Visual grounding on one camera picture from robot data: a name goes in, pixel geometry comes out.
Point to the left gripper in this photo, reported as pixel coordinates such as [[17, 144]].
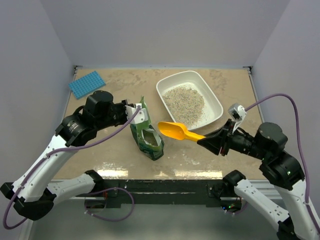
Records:
[[122, 105]]

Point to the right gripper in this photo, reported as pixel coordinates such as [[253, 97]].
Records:
[[214, 141]]

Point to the yellow plastic scoop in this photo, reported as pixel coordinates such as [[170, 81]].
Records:
[[178, 131]]

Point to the green litter bag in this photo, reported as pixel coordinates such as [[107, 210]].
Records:
[[146, 137]]

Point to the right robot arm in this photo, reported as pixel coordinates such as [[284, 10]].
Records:
[[298, 220]]

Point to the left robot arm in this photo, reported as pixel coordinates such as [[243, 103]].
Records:
[[34, 194]]

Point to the grey cat litter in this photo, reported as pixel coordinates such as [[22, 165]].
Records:
[[185, 104]]

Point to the white litter box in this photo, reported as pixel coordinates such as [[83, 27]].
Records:
[[213, 110]]

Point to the blue studded plate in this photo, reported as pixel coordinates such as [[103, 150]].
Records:
[[86, 85]]

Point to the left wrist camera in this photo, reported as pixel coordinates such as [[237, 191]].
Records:
[[136, 113]]

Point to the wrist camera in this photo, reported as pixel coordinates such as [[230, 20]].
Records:
[[238, 114], [136, 113]]

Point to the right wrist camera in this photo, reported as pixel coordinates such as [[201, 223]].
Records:
[[238, 114]]

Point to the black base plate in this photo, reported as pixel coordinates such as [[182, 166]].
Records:
[[205, 192]]

